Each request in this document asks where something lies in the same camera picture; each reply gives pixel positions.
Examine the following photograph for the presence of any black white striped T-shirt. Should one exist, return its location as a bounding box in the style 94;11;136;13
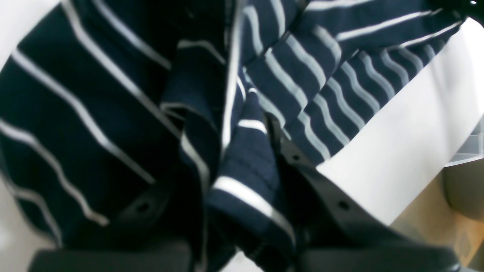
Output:
1;0;468;272

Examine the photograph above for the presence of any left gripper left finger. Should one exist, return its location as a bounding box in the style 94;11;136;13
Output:
29;178;195;272

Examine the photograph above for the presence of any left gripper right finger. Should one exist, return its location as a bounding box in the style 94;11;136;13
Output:
265;113;461;272

